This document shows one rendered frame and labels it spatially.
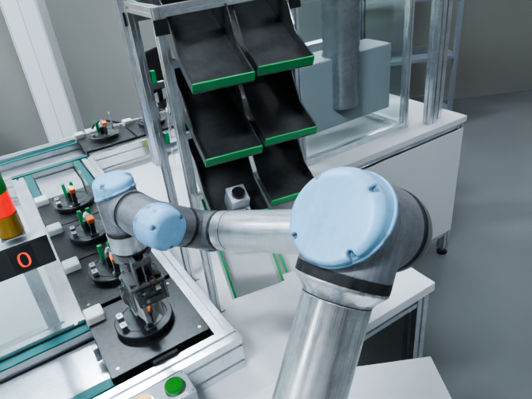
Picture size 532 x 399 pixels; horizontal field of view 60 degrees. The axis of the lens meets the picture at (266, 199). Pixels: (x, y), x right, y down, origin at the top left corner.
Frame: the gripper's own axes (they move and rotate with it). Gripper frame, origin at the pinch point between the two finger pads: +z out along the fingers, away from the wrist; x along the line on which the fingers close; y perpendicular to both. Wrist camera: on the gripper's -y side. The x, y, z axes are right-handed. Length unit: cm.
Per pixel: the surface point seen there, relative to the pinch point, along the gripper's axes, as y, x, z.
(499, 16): -208, 435, 26
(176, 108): -12.7, 20.0, -39.1
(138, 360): 1.3, -5.6, 9.3
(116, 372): 1.5, -10.6, 9.3
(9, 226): -18.6, -18.9, -22.7
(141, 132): -135, 43, 9
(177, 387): 13.5, -1.2, 9.1
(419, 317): 15, 71, 32
